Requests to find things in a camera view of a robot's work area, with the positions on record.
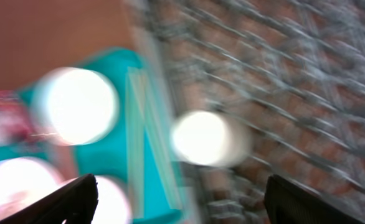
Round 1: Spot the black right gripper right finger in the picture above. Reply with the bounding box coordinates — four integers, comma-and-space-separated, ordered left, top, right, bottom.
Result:
264, 175, 363, 224

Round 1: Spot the orange carrot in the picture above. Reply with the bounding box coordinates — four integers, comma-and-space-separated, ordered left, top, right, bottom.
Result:
49, 144, 78, 180

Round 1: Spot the teal serving tray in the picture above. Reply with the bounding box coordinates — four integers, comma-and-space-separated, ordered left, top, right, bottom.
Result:
0, 48, 185, 223

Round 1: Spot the white plastic cup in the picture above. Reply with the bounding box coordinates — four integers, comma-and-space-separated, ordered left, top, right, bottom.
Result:
170, 110, 254, 168

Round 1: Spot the red snack wrapper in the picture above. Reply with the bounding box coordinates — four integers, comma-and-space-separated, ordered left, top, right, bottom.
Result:
0, 90, 37, 147

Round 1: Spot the white bowl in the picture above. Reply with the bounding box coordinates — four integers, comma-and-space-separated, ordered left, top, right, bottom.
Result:
31, 67, 120, 146

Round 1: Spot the pink plate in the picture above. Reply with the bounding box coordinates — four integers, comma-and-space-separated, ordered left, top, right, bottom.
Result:
0, 157, 65, 221

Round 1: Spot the grey dishwasher rack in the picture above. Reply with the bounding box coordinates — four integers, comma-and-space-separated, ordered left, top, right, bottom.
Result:
128, 0, 365, 223

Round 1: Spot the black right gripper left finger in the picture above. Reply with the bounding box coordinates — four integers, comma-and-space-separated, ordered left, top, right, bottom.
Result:
0, 174, 98, 224

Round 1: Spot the wooden chopstick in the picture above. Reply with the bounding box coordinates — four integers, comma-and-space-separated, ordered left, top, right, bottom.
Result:
137, 68, 183, 210
125, 68, 145, 219

